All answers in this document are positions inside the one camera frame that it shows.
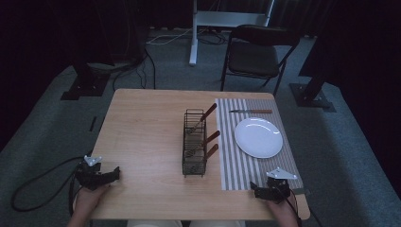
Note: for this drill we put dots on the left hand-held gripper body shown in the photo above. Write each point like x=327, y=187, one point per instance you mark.
x=90, y=178

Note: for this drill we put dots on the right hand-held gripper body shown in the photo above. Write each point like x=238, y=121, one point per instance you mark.
x=277, y=186

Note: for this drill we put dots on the person's left hand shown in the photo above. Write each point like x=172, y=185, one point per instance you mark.
x=88, y=200

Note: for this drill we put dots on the person's right hand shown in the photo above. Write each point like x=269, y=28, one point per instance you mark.
x=283, y=213

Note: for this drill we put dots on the grey striped placemat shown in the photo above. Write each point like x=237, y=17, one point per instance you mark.
x=231, y=167

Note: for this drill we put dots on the white round plate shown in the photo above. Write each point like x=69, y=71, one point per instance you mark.
x=258, y=137

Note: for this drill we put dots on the black metal stand base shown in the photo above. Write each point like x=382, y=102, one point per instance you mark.
x=86, y=85
x=312, y=94

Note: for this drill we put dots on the black folding chair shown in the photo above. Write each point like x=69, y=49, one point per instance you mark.
x=253, y=58

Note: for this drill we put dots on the white metal desk frame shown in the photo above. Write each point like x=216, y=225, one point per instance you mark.
x=222, y=19

